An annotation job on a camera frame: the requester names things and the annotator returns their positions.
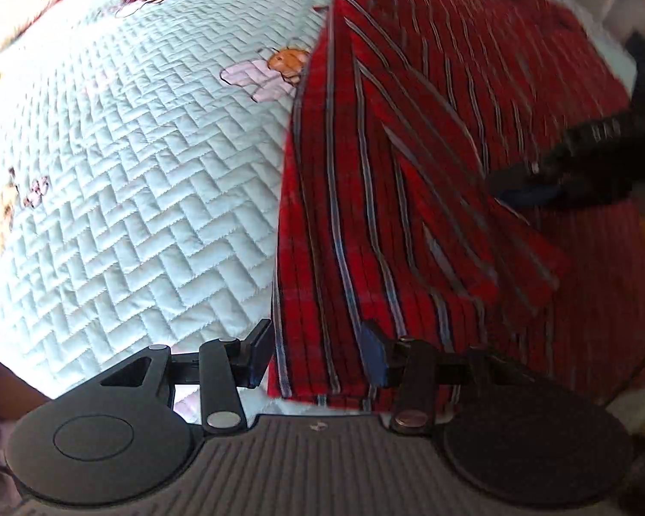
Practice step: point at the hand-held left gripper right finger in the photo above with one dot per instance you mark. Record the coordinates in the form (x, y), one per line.
(375, 355)

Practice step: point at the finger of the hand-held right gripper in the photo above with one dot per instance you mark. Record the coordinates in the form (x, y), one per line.
(521, 185)

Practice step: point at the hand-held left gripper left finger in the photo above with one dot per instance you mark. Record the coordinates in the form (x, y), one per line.
(259, 355)

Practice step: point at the red plaid shirt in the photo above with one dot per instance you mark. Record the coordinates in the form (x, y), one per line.
(408, 172)

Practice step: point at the quilted bee bedspread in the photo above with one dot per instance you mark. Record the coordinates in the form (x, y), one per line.
(140, 172)

